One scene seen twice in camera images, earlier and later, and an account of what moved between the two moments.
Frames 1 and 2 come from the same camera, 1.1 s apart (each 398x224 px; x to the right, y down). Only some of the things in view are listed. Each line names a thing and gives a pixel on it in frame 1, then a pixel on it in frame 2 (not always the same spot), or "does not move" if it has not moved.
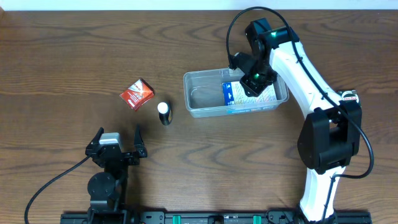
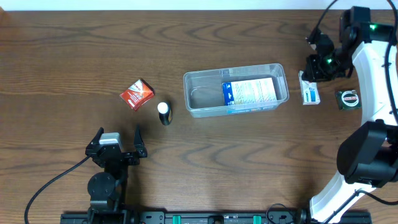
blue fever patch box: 234,94 does not move
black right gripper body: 252,88 -> 319,72
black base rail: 212,217 does not move
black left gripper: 128,156 does not move
